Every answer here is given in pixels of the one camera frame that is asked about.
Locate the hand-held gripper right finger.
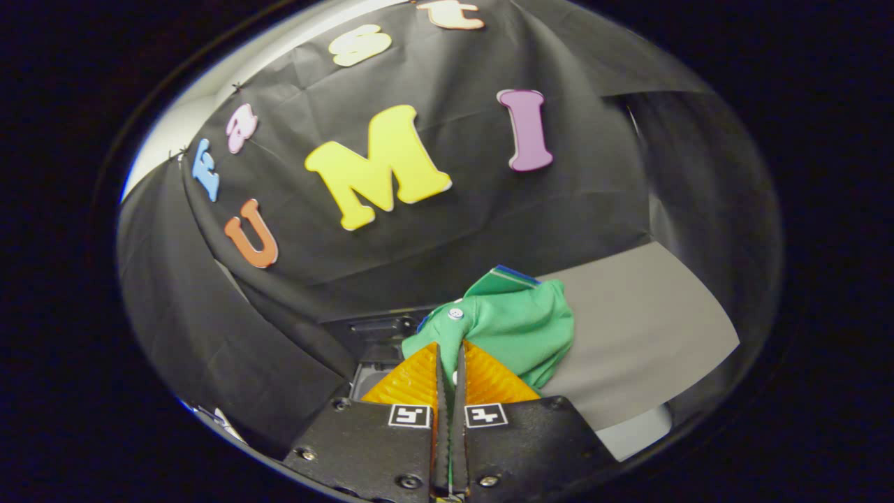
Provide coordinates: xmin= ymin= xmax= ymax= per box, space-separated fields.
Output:
xmin=450 ymin=341 xmax=619 ymax=500

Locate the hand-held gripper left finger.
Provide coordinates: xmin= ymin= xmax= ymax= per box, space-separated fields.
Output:
xmin=283 ymin=341 xmax=451 ymax=503

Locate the green polo shirt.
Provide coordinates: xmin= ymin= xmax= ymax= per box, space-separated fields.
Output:
xmin=402 ymin=265 xmax=576 ymax=392

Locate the beige cabinet with dark top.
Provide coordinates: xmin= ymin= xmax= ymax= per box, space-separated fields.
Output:
xmin=538 ymin=241 xmax=741 ymax=462

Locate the black backdrop cloth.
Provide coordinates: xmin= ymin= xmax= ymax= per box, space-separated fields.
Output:
xmin=117 ymin=0 xmax=783 ymax=458

